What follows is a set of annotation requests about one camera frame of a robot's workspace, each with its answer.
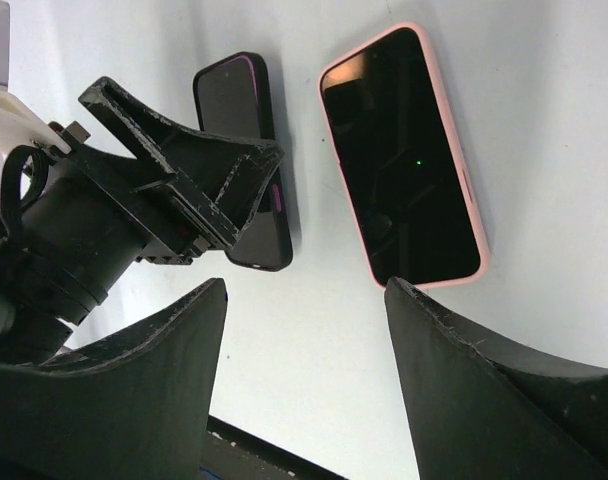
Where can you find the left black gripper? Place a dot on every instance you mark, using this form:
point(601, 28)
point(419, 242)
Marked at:
point(73, 218)

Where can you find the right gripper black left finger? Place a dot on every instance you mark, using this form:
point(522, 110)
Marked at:
point(133, 405)

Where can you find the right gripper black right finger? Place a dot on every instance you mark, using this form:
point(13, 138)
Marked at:
point(482, 406)

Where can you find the small black phone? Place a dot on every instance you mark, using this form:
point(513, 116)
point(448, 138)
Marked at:
point(227, 103)

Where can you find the black phone case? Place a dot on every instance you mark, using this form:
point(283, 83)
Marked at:
point(275, 184)

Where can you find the black smartphone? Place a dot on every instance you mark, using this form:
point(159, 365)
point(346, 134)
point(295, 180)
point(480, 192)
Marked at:
point(399, 165)

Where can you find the pink phone case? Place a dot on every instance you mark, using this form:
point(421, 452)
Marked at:
point(476, 220)

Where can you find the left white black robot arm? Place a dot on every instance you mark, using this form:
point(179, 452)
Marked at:
point(74, 218)

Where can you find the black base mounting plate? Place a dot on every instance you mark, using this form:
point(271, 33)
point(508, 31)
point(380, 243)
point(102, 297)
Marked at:
point(231, 453)

